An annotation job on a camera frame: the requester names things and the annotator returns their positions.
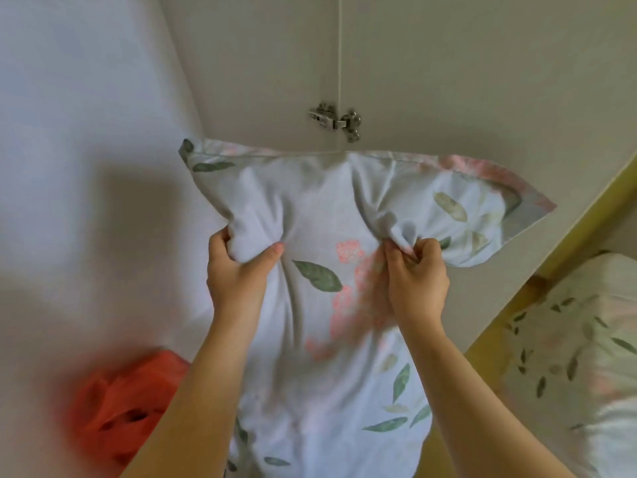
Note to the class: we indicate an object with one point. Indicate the floral leaf-print pillow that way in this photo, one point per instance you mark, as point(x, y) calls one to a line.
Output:
point(343, 303)

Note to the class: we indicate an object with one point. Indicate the person's left hand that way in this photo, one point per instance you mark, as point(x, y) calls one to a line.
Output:
point(234, 286)

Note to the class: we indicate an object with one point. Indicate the person's right thumb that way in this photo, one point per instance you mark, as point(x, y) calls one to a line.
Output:
point(428, 249)

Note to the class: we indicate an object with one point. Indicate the person's right hand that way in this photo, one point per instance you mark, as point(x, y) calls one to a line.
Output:
point(415, 288)

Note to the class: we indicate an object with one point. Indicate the beige cabinet door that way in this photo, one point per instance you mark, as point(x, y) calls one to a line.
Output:
point(259, 69)
point(473, 119)

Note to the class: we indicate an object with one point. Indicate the red plastic bag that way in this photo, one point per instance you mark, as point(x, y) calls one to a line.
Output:
point(124, 408)

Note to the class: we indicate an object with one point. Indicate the floral leaf-print bedding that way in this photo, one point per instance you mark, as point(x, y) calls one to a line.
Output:
point(572, 363)

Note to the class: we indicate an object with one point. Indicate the person's left forearm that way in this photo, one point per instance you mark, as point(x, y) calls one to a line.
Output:
point(199, 398)

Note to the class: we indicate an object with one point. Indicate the person's right forearm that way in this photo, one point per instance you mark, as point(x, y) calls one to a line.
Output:
point(473, 398)

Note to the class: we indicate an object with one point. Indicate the person's left thumb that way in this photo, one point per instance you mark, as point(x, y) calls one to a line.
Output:
point(263, 257)

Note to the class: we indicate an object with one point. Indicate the metal cabinet hinge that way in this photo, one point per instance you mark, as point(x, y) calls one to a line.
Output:
point(334, 121)

